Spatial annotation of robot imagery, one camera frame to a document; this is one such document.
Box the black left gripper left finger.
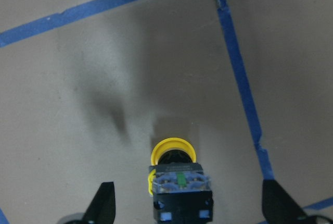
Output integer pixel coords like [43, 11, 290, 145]
[82, 182, 116, 223]

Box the yellow push button switch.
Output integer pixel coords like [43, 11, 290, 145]
[147, 137, 214, 223]

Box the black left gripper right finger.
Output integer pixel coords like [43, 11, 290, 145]
[262, 179, 311, 223]

